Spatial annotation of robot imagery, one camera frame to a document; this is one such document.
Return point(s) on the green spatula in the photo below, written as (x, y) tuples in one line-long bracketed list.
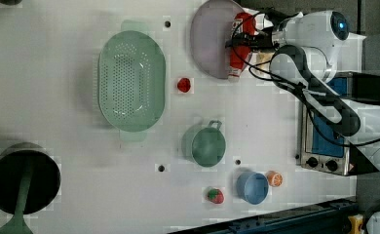
[(17, 224)]

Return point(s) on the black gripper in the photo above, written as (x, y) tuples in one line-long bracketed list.
[(265, 39)]

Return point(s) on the blue metal rail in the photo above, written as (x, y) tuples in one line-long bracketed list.
[(330, 217)]

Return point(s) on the blue cup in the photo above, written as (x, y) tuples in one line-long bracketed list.
[(252, 187)]

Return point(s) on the orange slice toy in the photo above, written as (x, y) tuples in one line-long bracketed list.
[(275, 179)]

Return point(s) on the red green strawberry toy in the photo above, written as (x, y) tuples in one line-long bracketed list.
[(215, 196)]

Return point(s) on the red plush ketchup bottle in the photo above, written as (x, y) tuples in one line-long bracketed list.
[(241, 48)]

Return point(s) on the green perforated colander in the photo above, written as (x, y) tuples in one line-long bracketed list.
[(131, 75)]

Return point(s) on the yellow plush peeled banana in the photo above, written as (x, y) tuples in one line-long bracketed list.
[(263, 60)]

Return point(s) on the grey round plate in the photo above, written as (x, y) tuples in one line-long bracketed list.
[(211, 28)]

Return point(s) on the silver toaster oven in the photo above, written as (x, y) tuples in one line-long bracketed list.
[(322, 149)]

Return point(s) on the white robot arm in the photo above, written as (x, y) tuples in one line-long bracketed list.
[(306, 48)]

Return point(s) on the red plush strawberry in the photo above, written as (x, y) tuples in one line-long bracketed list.
[(184, 85)]

